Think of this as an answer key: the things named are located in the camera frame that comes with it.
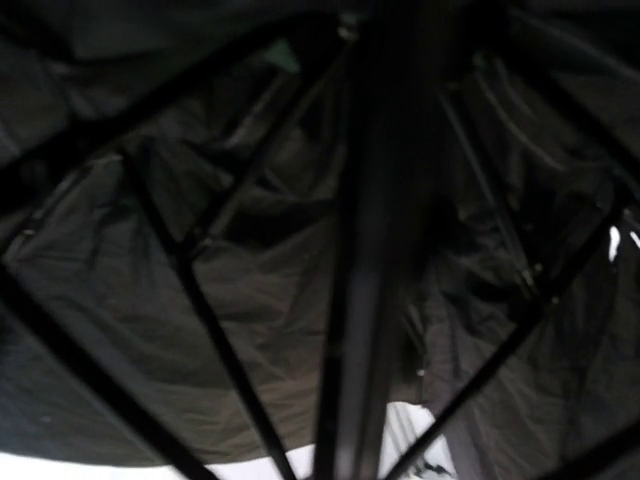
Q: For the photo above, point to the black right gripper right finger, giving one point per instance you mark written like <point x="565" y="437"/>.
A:
<point x="587" y="465"/>

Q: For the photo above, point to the pink umbrella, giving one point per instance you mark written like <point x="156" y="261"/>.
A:
<point x="234" y="229"/>

